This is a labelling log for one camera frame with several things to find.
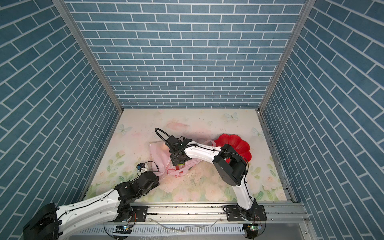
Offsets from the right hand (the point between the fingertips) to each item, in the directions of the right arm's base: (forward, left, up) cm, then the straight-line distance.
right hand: (177, 158), depth 91 cm
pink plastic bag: (-4, +8, +6) cm, 10 cm away
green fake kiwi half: (-4, -3, +2) cm, 6 cm away
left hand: (-12, +7, -3) cm, 15 cm away
